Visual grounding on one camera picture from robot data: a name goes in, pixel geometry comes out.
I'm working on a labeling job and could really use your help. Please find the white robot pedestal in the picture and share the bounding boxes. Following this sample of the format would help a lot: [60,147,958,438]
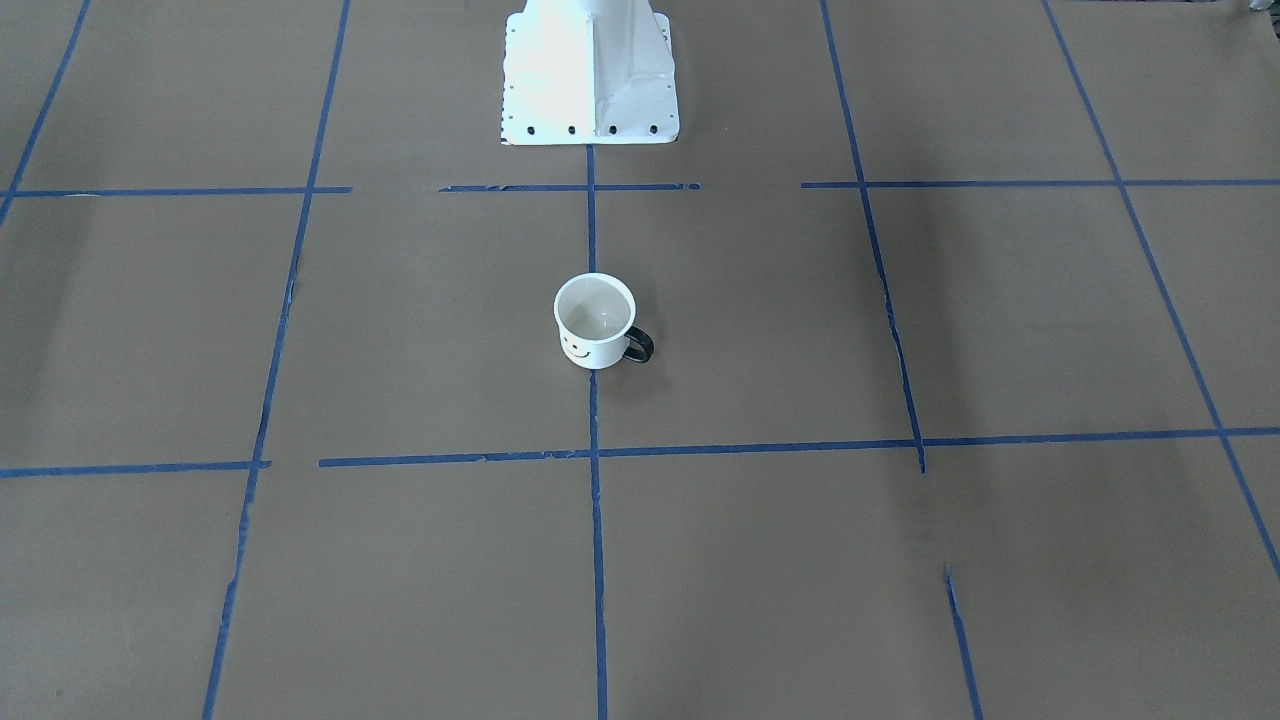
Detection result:
[500,1,681,146]

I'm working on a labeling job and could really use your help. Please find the white smiley mug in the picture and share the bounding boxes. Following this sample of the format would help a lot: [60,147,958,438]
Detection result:
[553,273,655,372]

